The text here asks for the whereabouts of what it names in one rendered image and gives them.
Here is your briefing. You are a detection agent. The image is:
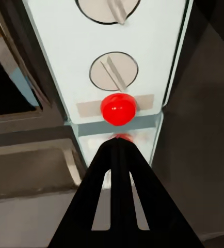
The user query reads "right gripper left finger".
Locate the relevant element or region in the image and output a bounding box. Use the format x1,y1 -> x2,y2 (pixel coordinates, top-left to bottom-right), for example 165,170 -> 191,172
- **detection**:
48,137 -> 125,248

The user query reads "microwave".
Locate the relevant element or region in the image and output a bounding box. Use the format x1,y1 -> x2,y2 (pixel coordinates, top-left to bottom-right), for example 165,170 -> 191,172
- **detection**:
0,0 -> 194,134

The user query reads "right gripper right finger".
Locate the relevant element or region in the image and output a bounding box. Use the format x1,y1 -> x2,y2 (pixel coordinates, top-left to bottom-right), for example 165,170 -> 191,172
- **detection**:
117,137 -> 204,248

